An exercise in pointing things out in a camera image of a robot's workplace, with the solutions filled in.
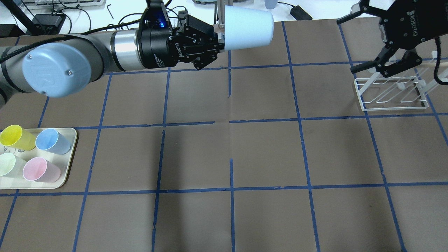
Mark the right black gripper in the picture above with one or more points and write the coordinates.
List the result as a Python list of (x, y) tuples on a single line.
[(407, 24)]

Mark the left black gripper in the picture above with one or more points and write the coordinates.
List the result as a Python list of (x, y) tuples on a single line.
[(157, 47)]

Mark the light blue plastic cup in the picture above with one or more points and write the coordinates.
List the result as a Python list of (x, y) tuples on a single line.
[(247, 28)]

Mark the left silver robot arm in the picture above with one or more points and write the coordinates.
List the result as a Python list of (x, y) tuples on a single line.
[(61, 66)]

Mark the blue cup on desk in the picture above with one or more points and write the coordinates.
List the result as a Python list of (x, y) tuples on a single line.
[(270, 4)]

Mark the blue cup top of tray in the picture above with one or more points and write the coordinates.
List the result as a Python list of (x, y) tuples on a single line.
[(52, 141)]

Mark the pink plastic cup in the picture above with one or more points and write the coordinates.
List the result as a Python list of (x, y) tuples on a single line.
[(38, 169)]

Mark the yellow plastic cup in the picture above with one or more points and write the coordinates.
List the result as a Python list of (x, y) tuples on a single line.
[(17, 137)]

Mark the cream white plastic cup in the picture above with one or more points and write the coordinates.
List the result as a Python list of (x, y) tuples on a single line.
[(11, 166)]

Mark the black power adapter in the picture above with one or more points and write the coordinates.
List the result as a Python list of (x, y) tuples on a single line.
[(299, 13)]

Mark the black monitor stand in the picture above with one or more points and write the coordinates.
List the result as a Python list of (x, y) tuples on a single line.
[(36, 24)]

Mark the beige plastic tray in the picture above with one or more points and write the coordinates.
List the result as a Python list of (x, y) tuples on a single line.
[(61, 161)]

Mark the aluminium frame post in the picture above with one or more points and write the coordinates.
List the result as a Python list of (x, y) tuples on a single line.
[(221, 13)]

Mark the white wire cup rack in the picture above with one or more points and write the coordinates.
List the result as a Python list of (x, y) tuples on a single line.
[(406, 91)]

